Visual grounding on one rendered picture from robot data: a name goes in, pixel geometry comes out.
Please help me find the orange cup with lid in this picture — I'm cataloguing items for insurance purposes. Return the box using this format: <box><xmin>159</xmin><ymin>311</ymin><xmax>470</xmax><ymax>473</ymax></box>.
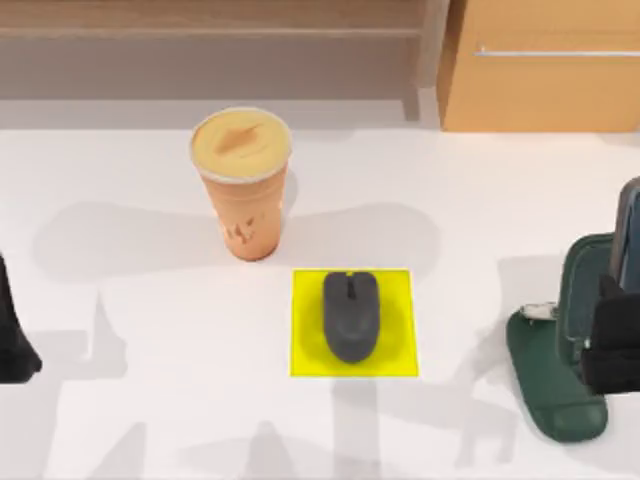
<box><xmin>189</xmin><ymin>108</ymin><xmax>294</xmax><ymax>262</ymax></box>

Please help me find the dark grey computer mouse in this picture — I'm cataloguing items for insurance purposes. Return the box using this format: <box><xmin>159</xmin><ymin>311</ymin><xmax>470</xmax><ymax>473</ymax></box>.
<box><xmin>322</xmin><ymin>270</ymin><xmax>380</xmax><ymax>364</ymax></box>

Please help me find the flat yellow square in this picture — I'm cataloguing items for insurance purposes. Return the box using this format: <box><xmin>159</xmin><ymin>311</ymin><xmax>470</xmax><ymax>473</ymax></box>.
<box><xmin>289</xmin><ymin>268</ymin><xmax>420</xmax><ymax>378</ymax></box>

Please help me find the wooden open shelf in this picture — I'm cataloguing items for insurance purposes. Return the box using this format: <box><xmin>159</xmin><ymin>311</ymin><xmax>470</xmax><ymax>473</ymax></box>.
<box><xmin>0</xmin><ymin>0</ymin><xmax>422</xmax><ymax>122</ymax></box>

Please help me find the dark green phone stand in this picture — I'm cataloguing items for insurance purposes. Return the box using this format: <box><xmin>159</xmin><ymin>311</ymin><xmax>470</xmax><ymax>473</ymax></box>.
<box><xmin>505</xmin><ymin>232</ymin><xmax>622</xmax><ymax>444</ymax></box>

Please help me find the wooden cupboard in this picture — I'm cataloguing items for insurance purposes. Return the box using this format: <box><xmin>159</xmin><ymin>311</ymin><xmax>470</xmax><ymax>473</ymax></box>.
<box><xmin>436</xmin><ymin>0</ymin><xmax>640</xmax><ymax>134</ymax></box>

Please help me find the dark grey phone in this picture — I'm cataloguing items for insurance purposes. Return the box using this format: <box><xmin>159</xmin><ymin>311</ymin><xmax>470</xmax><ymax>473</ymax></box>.
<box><xmin>609</xmin><ymin>175</ymin><xmax>640</xmax><ymax>292</ymax></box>

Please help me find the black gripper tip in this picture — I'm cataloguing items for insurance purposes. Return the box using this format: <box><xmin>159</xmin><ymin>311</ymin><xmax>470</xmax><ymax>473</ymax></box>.
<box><xmin>0</xmin><ymin>253</ymin><xmax>44</xmax><ymax>386</ymax></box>
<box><xmin>579</xmin><ymin>273</ymin><xmax>640</xmax><ymax>397</ymax></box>

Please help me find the long metal handle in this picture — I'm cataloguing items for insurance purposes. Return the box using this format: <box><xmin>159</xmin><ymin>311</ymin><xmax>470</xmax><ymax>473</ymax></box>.
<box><xmin>474</xmin><ymin>46</ymin><xmax>640</xmax><ymax>58</ymax></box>

